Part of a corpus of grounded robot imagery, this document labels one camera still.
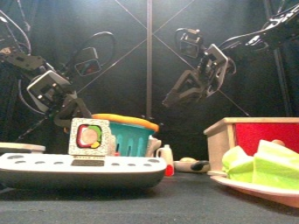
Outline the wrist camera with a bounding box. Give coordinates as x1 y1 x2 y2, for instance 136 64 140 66
176 27 204 60
73 46 104 78

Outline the pink toy tray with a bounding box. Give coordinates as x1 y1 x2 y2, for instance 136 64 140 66
209 174 299 208

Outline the white toy scale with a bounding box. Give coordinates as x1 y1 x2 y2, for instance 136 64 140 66
0 152 168 191

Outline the large green toy lettuce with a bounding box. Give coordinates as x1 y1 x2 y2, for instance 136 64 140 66
249 139 299 191

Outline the wooden box with red panel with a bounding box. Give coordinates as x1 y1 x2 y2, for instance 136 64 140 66
203 116 299 177

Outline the vertical metal frame pole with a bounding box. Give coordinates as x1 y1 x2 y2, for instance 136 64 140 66
145 0 153 119

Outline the white speckled sushi piece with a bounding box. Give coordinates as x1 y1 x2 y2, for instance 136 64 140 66
68 117 113 157

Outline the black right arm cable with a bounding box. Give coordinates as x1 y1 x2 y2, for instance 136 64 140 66
217 34 273 77

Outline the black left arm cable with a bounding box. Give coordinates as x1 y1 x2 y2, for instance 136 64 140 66
69 31 117 75

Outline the teal basket with orange rim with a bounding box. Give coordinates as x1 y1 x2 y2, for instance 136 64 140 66
91 113 161 158

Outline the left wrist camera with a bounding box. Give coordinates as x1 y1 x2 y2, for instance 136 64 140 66
73 46 104 78

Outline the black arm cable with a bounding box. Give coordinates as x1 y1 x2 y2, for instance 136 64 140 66
217 34 273 77
69 31 117 75

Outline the red toy cylinder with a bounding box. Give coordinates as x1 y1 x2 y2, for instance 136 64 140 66
163 164 175 178

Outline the small green toy lettuce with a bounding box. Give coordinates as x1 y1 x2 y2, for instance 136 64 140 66
220 144 256 182

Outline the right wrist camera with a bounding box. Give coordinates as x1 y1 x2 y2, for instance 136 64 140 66
176 27 204 60

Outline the white toy bottle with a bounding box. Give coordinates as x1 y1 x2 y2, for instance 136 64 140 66
155 143 175 168

